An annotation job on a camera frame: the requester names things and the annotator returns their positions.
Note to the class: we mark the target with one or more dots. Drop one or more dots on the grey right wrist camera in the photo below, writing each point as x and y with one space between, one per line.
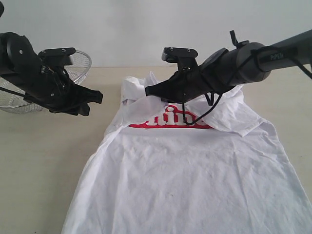
185 58

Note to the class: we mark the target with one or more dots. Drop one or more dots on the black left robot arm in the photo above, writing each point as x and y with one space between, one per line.
19 63

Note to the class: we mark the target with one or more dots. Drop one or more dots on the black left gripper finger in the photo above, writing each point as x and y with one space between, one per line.
80 109
83 95

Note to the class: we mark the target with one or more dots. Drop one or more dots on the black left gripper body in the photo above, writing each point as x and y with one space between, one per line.
51 88

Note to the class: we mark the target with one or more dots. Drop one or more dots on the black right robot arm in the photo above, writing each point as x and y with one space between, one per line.
249 62

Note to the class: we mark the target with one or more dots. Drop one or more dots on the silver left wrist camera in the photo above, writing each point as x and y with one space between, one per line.
57 57

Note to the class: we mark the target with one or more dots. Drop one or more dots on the white t-shirt red Chinese logo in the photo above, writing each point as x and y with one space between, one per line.
155 174

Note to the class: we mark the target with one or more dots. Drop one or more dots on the metal wire mesh basket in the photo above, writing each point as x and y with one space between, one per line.
15 104

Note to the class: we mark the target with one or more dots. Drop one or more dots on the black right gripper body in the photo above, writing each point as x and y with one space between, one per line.
190 84

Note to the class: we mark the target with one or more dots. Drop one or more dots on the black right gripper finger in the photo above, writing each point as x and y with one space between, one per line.
164 89
178 100

